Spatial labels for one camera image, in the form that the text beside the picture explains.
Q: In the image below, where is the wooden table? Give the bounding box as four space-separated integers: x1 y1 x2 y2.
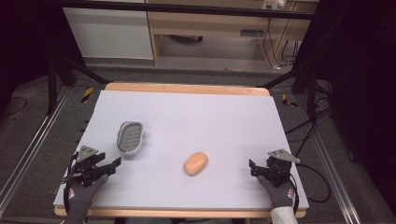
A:
53 81 307 219

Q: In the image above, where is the orange soap bar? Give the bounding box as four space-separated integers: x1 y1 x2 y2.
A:
182 151 209 177

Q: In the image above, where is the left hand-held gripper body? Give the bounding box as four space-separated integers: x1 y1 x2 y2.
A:
72 145 106 188

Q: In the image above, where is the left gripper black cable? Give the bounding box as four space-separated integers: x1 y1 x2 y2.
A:
63 151 79 215

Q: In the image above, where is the black frame bar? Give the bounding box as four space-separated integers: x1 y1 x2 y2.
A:
61 0 316 21

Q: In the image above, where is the white table mat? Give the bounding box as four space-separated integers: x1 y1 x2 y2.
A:
52 90 310 211

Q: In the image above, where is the white power strip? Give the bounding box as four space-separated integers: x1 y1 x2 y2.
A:
262 0 287 11

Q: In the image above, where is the wooden desk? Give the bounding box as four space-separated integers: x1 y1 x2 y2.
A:
145 0 319 69

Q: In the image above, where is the metal floor rail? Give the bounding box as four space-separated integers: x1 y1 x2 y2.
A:
0 87 71 216
295 92 359 224

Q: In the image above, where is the white cabinet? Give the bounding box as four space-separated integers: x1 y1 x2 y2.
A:
62 7 155 62

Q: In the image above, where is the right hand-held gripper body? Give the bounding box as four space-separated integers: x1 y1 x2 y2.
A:
264 148 302 189

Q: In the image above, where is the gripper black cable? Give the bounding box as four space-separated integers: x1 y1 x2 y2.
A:
292 162 332 204
63 151 79 215

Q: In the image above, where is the person's right hand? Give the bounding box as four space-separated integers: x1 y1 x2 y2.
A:
256 175 297 210

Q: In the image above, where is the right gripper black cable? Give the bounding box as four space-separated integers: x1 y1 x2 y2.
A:
292 162 332 204

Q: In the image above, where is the black metal stand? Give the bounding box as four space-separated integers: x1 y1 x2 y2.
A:
45 52 113 117
255 62 319 124

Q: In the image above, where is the yellow black floor marker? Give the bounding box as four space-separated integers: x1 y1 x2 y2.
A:
281 93 299 108
80 86 95 105

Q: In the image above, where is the grey soap dish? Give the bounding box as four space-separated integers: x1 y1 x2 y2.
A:
116 120 147 156

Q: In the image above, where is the person's left hand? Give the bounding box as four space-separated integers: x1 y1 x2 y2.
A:
64 174 110 224

